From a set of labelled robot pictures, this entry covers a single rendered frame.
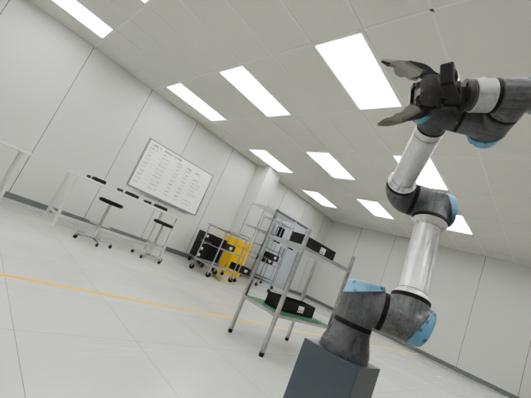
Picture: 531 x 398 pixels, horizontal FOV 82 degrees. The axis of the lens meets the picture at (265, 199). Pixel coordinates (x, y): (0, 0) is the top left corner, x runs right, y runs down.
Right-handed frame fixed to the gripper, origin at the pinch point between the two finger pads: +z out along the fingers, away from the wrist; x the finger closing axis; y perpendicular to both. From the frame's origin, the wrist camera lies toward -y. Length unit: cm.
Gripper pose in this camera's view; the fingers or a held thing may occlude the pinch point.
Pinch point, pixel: (378, 91)
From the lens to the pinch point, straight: 79.0
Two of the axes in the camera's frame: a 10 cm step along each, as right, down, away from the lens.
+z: -9.9, -0.6, 1.6
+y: 1.6, 0.3, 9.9
